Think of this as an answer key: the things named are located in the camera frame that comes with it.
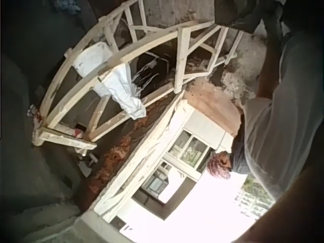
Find person's left hand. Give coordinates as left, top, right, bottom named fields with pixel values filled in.
left=245, top=4, right=285, bottom=33

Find grey metal mortar pan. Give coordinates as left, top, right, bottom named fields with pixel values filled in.
left=214, top=0, right=258, bottom=34

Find brown plywood board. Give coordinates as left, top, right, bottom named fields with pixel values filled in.
left=184, top=80, right=241, bottom=135

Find white draped cloth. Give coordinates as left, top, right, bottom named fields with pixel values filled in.
left=94, top=63, right=148, bottom=120

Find white crumpled sack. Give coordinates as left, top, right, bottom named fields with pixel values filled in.
left=71, top=42, right=114, bottom=77

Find green plants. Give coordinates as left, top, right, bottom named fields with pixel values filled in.
left=234, top=176, right=275, bottom=220

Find blue cloth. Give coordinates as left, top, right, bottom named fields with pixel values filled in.
left=51, top=0, right=82, bottom=16

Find grey metal tool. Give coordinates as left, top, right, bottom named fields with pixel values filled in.
left=75, top=151, right=100, bottom=178

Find white painted wooden scaffold frame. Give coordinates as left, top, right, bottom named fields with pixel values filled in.
left=32, top=0, right=244, bottom=153

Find white window frame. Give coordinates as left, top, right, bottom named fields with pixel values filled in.
left=93, top=98, right=239, bottom=224

